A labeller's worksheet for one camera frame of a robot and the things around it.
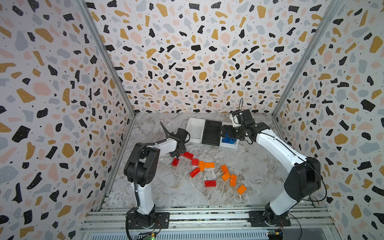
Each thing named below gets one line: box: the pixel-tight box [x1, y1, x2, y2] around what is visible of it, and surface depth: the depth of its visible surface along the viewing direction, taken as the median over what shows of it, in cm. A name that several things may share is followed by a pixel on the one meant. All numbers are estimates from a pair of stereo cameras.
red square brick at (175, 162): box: [172, 157, 180, 167], surface depth 94 cm
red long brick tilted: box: [189, 167, 200, 178], surface depth 90 cm
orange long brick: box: [229, 174, 237, 187], surface depth 89 cm
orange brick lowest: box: [237, 184, 248, 195], surface depth 85 cm
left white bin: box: [185, 117, 206, 144], surface depth 112 cm
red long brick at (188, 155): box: [183, 151, 194, 160], surface depth 97 cm
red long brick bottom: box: [204, 180, 217, 188], surface depth 87 cm
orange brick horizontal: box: [204, 162, 215, 168], surface depth 94 cm
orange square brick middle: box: [221, 173, 231, 182], surface depth 89 cm
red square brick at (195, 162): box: [191, 158, 199, 166], surface depth 97 cm
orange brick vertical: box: [199, 160, 205, 172], surface depth 95 cm
